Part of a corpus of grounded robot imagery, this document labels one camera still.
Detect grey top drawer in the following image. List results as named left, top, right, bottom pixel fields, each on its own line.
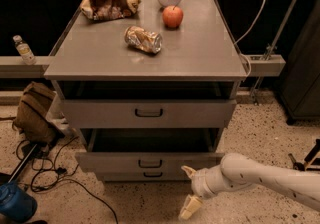
left=62, top=100, right=236, bottom=128

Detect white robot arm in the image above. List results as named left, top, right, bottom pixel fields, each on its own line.
left=179, top=153, right=320, bottom=220

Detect crushed silver soda can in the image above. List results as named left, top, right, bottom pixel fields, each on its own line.
left=124, top=26, right=162, bottom=54

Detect grey drawer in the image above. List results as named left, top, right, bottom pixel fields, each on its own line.
left=62, top=100, right=236, bottom=128
left=76, top=128, right=223, bottom=173
left=96, top=171, right=188, bottom=182

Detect crumpled brown chip bag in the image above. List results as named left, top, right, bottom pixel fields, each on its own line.
left=80, top=0, right=141, bottom=21

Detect metal tripod pole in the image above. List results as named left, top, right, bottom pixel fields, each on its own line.
left=250, top=0, right=297, bottom=105

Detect clear plastic water bottle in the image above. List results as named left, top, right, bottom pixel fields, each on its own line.
left=13, top=35, right=36, bottom=65

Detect white power cable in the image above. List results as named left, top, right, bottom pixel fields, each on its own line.
left=233, top=0, right=268, bottom=77

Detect blue plastic container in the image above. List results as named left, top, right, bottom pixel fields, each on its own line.
left=0, top=182, right=37, bottom=223

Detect brown canvas backpack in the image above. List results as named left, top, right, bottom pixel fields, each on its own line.
left=13, top=82, right=60, bottom=145

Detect black floor cables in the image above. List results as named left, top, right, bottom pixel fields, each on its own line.
left=15, top=135, right=120, bottom=224

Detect grey metal drawer cabinet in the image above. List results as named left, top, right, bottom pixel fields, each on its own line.
left=43, top=0, right=248, bottom=182

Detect black wheeled stand leg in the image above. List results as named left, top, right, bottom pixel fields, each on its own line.
left=288, top=139, right=320, bottom=171

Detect dark grey cabinet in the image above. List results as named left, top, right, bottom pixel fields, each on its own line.
left=278, top=0, right=320, bottom=125

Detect red apple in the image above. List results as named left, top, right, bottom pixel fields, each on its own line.
left=162, top=6, right=184, bottom=28

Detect grey bottom drawer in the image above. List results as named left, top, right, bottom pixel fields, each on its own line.
left=96, top=171, right=188, bottom=182

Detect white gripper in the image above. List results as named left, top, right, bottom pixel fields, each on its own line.
left=179, top=165, right=233, bottom=220

